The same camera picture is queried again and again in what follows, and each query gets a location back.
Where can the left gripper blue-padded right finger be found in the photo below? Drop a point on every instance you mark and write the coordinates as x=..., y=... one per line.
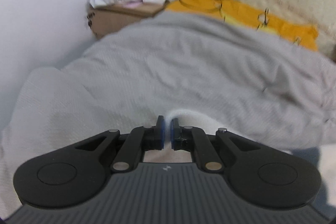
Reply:
x=195, y=141

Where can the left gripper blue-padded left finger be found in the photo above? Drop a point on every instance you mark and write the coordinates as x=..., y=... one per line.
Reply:
x=137, y=142

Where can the white fleece striped sweater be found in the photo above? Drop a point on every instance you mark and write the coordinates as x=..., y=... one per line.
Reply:
x=250, y=128

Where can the grey bed sheet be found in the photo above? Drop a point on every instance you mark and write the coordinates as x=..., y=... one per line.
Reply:
x=174, y=61

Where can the cardboard box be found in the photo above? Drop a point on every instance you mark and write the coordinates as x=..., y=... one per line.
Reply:
x=105, y=20

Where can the yellow cloth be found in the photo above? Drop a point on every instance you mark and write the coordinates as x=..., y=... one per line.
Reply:
x=238, y=13

